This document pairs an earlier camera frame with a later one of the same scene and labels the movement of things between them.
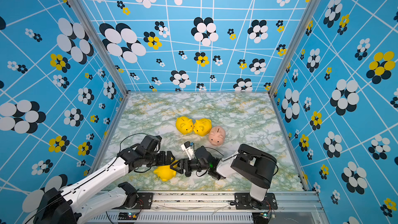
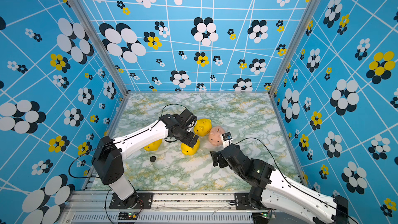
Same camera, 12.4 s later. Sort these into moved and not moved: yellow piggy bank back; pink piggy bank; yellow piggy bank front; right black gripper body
Moved: yellow piggy bank front; right black gripper body
Not moved: yellow piggy bank back; pink piggy bank
